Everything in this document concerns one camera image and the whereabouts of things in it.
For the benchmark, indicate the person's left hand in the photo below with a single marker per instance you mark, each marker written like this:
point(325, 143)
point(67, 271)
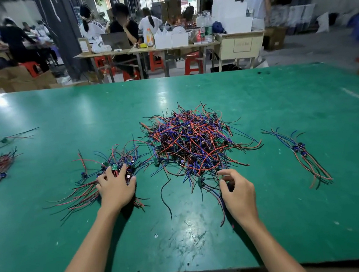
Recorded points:
point(116, 191)

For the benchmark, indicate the person's right hand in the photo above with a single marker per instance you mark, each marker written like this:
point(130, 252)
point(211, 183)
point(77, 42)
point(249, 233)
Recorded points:
point(241, 201)

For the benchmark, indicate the person's right forearm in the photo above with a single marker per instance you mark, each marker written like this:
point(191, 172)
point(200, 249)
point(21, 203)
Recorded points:
point(275, 252)

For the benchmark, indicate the person's left forearm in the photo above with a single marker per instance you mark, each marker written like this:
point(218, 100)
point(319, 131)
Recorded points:
point(84, 262)

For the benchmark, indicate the red plastic stool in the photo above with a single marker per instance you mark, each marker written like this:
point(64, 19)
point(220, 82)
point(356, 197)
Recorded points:
point(192, 64)
point(30, 68)
point(156, 61)
point(103, 62)

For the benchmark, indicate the long wooden work table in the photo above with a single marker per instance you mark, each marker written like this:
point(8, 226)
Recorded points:
point(145, 49)

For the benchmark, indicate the grey laptop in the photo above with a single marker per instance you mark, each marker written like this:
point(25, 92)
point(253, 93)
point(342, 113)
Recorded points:
point(115, 40)

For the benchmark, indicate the row of cardboard boxes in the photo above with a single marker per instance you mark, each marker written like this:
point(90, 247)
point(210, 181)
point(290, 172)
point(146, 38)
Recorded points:
point(14, 80)

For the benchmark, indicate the cream cabinet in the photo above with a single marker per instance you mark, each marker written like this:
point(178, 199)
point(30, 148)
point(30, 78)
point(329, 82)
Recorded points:
point(239, 46)

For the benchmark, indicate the row of white containers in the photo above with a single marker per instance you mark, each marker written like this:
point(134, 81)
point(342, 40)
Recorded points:
point(171, 40)

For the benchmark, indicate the brown cardboard box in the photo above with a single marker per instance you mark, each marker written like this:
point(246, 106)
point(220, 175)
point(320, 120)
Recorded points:
point(276, 38)

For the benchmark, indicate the dark pillar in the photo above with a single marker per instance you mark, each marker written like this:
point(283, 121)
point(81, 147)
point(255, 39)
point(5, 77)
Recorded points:
point(66, 31)

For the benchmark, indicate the dark blue bag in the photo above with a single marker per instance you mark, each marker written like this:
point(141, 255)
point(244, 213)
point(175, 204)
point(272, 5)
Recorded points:
point(218, 26)

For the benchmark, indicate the stack of white boxes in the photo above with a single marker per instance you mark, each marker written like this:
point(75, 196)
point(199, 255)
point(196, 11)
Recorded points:
point(231, 15)

